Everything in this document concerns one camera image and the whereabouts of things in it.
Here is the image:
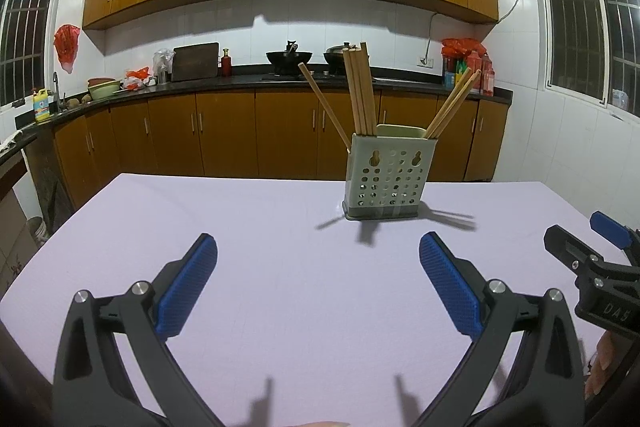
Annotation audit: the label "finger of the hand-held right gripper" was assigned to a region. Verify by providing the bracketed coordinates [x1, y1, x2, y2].
[544, 225, 609, 279]
[590, 211, 640, 253]

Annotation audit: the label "dark wooden cutting board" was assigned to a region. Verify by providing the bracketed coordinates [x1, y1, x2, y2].
[171, 42, 221, 82]

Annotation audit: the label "green perforated chopstick holder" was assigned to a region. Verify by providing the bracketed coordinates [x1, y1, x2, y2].
[342, 124, 426, 222]

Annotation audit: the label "white bucket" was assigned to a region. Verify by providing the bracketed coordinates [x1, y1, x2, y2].
[27, 217, 50, 244]

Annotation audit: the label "sink faucet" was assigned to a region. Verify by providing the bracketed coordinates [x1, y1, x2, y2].
[52, 72, 66, 113]

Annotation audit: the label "black kitchen countertop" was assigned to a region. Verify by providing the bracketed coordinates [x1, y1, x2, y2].
[0, 67, 515, 168]

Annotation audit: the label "wooden base cabinets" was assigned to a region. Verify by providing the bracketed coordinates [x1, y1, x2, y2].
[25, 88, 511, 214]

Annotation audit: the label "barred window near sink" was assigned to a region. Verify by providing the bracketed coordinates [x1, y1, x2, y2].
[0, 0, 69, 108]

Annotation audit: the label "yellow detergent bottle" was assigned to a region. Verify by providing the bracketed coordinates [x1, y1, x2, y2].
[33, 88, 51, 123]

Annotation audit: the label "green basin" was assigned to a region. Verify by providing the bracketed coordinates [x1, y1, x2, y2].
[87, 78, 124, 102]

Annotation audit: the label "person's right hand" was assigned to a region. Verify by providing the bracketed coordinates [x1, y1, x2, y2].
[585, 332, 624, 398]

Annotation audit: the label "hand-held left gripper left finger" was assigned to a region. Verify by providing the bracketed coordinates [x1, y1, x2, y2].
[52, 233, 226, 427]

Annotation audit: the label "barred window with cable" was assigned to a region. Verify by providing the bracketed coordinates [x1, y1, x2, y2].
[529, 0, 640, 118]

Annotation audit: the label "wall socket with cord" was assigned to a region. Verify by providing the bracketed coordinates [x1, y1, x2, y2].
[418, 13, 439, 68]

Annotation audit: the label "bunch of wooden chopsticks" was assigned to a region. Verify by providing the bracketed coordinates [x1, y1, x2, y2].
[297, 41, 482, 152]

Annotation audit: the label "black wok with ladle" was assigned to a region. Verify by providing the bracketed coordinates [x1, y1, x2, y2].
[265, 40, 314, 76]

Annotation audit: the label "cluster of condiment bottles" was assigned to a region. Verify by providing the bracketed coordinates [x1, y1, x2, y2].
[442, 51, 496, 97]

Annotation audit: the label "small red plastic bag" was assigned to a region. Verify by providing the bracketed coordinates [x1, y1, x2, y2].
[124, 67, 151, 89]

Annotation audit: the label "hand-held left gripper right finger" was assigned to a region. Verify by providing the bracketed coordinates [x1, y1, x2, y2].
[418, 232, 587, 427]

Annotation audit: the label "red hanging plastic bag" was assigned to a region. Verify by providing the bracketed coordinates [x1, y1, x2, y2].
[54, 24, 82, 74]

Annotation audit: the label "black wok with lid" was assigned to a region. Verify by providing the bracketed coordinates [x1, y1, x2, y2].
[323, 42, 358, 70]

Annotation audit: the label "gas stove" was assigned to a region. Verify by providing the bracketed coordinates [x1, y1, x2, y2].
[260, 69, 351, 82]

